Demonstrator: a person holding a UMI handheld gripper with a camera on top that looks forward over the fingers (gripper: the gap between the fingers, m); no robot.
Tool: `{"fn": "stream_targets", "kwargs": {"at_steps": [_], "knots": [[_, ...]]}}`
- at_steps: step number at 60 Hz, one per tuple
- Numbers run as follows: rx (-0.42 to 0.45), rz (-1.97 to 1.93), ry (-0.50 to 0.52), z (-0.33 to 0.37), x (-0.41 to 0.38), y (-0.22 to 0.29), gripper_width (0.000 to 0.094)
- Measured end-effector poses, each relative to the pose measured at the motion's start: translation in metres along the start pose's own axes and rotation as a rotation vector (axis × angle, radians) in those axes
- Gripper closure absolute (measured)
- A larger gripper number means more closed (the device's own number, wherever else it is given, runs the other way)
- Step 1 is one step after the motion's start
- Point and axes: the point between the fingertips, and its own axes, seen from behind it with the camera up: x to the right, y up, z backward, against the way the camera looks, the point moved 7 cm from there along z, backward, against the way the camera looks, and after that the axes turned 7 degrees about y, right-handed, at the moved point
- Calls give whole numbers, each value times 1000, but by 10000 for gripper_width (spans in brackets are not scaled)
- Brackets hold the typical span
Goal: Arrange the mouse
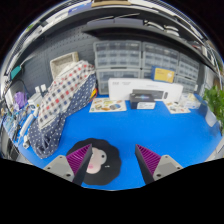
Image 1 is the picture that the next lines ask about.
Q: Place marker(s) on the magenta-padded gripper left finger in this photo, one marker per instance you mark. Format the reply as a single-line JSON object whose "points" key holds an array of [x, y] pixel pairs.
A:
{"points": [[80, 161]]}

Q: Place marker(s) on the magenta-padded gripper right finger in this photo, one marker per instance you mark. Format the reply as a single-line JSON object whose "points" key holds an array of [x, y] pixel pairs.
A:
{"points": [[150, 160]]}

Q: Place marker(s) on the beige computer mouse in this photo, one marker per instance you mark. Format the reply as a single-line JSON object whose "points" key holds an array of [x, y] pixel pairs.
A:
{"points": [[98, 161]]}

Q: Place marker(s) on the black round mouse pad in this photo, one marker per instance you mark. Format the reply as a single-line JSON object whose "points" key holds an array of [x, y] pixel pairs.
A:
{"points": [[112, 166]]}

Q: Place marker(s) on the navy white-dotted cloth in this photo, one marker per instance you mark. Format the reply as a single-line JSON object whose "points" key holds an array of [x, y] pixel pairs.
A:
{"points": [[46, 140]]}

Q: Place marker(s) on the picture sticker sheet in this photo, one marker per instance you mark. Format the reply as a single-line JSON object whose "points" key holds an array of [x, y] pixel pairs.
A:
{"points": [[176, 107], [107, 105]]}

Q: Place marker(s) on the small black box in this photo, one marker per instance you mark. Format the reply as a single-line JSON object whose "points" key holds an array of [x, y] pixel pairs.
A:
{"points": [[141, 100]]}

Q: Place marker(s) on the white and blue box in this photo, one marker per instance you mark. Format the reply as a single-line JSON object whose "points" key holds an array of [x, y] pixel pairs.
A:
{"points": [[191, 103]]}

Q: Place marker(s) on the red blue checkered cloth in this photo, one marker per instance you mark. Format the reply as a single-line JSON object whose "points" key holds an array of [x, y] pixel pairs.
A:
{"points": [[65, 91]]}

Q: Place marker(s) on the long white keyboard box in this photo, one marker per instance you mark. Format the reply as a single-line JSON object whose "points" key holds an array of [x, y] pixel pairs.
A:
{"points": [[120, 88]]}

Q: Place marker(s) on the clear drawer cabinet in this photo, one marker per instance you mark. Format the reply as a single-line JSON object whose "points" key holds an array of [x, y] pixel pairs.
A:
{"points": [[160, 56], [189, 68], [116, 54], [186, 85], [146, 74], [116, 76]]}

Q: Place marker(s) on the purple small object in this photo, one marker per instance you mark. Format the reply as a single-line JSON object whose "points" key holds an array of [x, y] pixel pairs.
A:
{"points": [[20, 100]]}

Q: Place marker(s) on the yellow card box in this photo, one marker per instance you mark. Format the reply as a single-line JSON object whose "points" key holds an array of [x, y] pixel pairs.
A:
{"points": [[163, 75]]}

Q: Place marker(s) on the green potted plant white pot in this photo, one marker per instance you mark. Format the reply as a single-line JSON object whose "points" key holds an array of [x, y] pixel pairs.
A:
{"points": [[215, 100]]}

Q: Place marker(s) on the white woven basket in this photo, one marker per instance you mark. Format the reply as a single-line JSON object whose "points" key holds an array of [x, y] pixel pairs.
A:
{"points": [[61, 63]]}

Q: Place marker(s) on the teal small object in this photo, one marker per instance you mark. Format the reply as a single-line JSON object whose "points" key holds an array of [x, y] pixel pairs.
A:
{"points": [[15, 72]]}

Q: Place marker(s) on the dark wall shelf unit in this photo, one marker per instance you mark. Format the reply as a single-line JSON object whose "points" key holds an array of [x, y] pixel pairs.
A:
{"points": [[133, 30]]}

